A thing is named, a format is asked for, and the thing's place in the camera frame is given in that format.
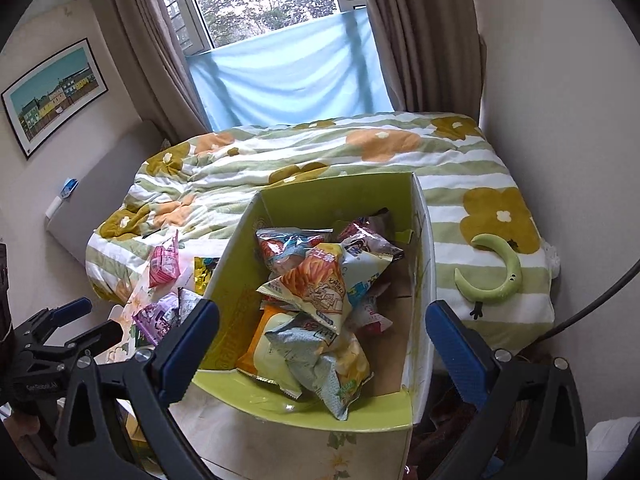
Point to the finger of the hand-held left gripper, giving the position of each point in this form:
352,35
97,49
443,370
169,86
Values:
100,337
70,310

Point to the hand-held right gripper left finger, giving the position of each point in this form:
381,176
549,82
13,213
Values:
185,345

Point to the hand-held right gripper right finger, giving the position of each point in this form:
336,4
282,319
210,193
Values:
457,355

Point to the orange white snack packet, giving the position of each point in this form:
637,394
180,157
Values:
265,340

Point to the green cardboard box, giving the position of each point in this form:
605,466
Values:
235,280

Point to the red white snack packet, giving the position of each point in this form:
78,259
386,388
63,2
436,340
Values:
372,317

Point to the red blue snack packet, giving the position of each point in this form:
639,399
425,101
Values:
280,252

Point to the pale blue snack packet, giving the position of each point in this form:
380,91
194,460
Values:
320,365

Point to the orange chips packet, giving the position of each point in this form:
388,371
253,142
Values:
310,285

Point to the white floral tray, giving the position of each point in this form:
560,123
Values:
345,445

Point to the dark maroon snack packet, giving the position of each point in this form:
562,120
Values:
367,240

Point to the person's left hand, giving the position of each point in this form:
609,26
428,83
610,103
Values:
20,425

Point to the purple snack packet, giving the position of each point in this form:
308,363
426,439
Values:
155,317

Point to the silver white snack packet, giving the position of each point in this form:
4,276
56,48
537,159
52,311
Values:
187,302

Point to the gold black snack packet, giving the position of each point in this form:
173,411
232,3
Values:
205,267

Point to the pink snack packet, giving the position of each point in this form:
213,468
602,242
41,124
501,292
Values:
165,260

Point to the green crescent plush toy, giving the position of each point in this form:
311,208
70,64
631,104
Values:
510,280

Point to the small white box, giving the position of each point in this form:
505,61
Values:
53,206

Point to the blue white tube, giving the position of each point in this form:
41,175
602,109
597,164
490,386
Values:
68,187

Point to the grey headboard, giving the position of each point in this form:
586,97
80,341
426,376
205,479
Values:
105,185

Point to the white bundle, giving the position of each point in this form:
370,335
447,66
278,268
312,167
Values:
612,450

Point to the framed town picture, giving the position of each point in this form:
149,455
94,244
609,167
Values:
55,100

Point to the green striped floral blanket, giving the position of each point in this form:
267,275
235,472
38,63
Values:
350,160

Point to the brown curtain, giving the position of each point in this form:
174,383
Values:
150,50
425,40

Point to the light blue cloth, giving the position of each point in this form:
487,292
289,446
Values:
290,80

